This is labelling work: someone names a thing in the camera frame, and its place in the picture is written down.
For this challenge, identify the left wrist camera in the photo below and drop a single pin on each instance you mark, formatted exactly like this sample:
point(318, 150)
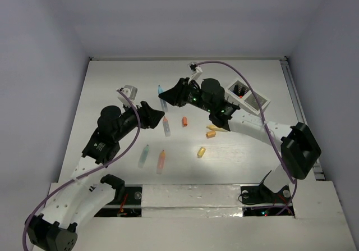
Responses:
point(129, 91)

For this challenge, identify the white two-slot pen holder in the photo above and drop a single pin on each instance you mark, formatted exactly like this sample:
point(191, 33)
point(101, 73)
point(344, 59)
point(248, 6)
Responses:
point(250, 102)

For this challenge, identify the yellow pastel marker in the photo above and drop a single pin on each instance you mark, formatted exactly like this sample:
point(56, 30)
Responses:
point(215, 128)

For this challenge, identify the orange marker cap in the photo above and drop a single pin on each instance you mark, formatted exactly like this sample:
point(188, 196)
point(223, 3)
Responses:
point(184, 121)

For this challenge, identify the blue pastel marker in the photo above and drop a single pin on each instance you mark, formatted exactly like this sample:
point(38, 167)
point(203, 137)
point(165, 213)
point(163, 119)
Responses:
point(162, 102)

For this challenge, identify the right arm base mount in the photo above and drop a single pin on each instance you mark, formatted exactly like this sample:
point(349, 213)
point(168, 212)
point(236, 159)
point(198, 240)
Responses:
point(259, 201)

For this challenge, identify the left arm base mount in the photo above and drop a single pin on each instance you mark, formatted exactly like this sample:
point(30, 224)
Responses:
point(128, 206)

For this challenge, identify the orange clear marker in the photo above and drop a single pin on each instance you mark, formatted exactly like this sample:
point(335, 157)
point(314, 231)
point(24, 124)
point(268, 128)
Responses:
point(166, 127)

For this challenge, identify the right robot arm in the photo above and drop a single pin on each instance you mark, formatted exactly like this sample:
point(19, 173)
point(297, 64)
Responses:
point(295, 146)

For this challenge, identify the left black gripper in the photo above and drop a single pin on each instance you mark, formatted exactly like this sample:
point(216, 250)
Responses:
point(143, 114)

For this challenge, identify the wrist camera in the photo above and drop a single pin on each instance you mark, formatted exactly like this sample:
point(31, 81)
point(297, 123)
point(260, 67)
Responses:
point(129, 91)
point(196, 71)

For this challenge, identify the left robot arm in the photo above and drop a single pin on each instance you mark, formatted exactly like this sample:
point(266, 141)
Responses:
point(57, 221)

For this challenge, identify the dark yellow marker cap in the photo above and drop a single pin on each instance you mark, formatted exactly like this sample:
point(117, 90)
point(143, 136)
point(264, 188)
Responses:
point(211, 134)

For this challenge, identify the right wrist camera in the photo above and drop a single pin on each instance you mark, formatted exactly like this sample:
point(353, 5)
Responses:
point(196, 71)

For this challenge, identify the green pastel marker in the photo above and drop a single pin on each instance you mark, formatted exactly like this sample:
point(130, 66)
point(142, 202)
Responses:
point(143, 156)

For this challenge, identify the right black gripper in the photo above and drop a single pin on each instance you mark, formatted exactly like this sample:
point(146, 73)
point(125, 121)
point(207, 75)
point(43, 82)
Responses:
point(176, 95)

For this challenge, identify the orange pastel marker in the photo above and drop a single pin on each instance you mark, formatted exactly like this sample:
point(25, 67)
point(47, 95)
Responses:
point(161, 161)

